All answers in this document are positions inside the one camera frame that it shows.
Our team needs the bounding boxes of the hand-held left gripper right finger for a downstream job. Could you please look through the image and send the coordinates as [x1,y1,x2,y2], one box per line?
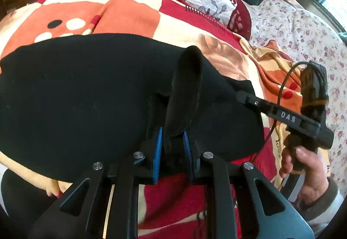
[183,131,315,239]

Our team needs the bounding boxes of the person's right forearm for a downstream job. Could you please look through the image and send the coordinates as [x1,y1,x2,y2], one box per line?
[297,176,345,230]

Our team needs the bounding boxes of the person's black-clad leg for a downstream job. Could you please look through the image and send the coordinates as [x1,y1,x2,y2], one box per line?
[0,169,64,239]

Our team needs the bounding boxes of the black cable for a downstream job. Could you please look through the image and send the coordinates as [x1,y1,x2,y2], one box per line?
[252,61,311,165]

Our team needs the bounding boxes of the white floral bedsheet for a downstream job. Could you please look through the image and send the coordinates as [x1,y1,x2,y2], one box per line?
[242,0,347,182]

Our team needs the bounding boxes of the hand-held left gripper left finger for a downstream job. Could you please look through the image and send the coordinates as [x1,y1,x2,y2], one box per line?
[28,126,163,239]

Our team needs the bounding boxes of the red orange cream printed blanket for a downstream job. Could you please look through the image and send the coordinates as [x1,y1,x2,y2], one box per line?
[0,0,308,239]

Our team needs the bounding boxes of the person's right hand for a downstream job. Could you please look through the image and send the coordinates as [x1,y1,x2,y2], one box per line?
[279,146,331,203]

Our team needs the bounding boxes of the black knit pants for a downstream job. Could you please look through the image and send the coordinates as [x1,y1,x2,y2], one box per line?
[0,33,265,183]

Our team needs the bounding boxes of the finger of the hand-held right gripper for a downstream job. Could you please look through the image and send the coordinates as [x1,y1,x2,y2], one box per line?
[236,89,320,135]

